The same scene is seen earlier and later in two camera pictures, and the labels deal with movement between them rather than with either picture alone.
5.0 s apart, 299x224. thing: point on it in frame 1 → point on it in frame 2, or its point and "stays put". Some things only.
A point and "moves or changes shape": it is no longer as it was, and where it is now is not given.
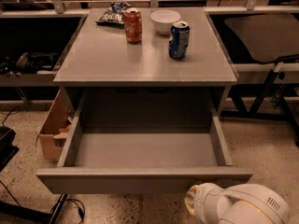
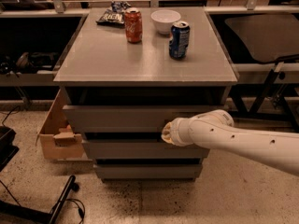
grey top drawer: (143, 141) moves or changes shape
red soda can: (133, 20) stays put
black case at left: (7, 148) stays put
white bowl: (163, 20) stays put
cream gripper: (204, 196) → (176, 132)
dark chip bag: (114, 15) stays put
